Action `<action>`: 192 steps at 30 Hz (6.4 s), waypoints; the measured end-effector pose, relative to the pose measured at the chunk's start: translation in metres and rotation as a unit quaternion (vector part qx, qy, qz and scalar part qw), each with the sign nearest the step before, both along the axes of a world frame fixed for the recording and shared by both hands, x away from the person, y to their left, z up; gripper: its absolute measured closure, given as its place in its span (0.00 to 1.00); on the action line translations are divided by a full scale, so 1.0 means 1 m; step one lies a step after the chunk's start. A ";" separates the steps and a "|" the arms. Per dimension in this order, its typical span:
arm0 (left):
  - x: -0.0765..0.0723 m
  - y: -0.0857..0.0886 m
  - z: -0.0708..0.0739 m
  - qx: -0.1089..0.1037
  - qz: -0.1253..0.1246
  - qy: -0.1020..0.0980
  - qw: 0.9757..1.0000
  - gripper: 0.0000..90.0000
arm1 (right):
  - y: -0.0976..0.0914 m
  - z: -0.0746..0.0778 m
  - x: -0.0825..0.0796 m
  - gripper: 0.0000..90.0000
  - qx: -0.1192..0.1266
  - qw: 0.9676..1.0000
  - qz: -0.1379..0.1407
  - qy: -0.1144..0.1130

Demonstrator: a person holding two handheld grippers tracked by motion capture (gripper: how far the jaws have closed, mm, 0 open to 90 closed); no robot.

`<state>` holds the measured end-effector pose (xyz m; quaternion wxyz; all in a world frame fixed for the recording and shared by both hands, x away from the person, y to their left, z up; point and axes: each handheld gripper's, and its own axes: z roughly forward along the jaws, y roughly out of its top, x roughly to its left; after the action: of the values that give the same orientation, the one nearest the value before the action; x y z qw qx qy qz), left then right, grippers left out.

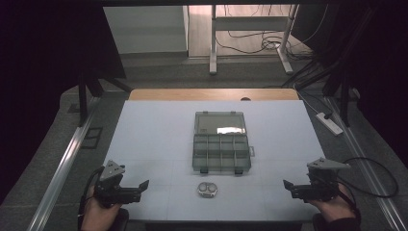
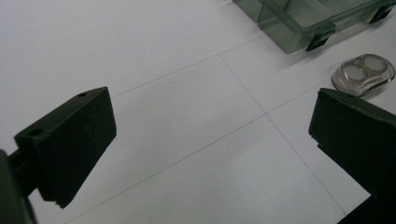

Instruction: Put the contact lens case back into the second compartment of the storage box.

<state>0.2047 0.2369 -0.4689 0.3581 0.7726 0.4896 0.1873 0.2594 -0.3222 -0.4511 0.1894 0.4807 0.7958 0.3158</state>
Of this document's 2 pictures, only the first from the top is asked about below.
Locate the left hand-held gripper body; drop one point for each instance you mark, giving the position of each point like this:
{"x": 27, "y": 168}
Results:
{"x": 110, "y": 189}

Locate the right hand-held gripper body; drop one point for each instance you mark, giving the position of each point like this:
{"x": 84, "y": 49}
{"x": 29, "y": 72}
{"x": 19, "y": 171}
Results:
{"x": 320, "y": 187}

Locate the person's right hand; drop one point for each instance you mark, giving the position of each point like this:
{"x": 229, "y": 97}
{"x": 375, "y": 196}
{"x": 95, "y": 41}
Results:
{"x": 333, "y": 208}

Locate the person's left hand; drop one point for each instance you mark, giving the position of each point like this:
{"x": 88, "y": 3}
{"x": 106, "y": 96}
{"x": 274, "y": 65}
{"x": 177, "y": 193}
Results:
{"x": 97, "y": 215}

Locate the white table mat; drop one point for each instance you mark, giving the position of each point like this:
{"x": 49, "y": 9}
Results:
{"x": 154, "y": 144}

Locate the dark floor plate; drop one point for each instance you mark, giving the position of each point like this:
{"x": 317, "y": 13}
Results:
{"x": 92, "y": 138}

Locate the small silver metal object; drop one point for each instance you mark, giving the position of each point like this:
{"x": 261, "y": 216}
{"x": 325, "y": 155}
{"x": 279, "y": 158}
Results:
{"x": 207, "y": 189}

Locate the white power strip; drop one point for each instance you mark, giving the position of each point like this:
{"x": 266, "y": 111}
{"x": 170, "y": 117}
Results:
{"x": 329, "y": 124}

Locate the black plug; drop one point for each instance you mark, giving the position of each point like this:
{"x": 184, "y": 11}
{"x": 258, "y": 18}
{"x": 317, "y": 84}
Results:
{"x": 327, "y": 115}

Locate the clear grey compartment box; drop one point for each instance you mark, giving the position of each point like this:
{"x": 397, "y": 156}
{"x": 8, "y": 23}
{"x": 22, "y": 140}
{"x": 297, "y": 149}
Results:
{"x": 221, "y": 144}

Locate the black metal stand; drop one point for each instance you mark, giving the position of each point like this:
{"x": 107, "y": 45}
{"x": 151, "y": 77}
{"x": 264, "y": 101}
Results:
{"x": 344, "y": 102}
{"x": 84, "y": 99}

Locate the dark curtain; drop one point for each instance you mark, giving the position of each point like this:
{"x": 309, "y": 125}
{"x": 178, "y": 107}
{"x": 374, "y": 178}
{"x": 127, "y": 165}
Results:
{"x": 45, "y": 80}
{"x": 378, "y": 64}

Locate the white cabinet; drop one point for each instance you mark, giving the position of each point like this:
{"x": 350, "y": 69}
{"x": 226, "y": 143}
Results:
{"x": 147, "y": 29}

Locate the aluminium floor rail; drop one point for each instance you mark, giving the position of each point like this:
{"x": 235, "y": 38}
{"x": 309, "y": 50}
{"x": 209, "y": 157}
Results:
{"x": 64, "y": 160}
{"x": 369, "y": 166}

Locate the white desk frame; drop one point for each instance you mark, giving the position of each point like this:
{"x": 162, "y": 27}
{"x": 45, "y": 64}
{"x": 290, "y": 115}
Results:
{"x": 250, "y": 23}

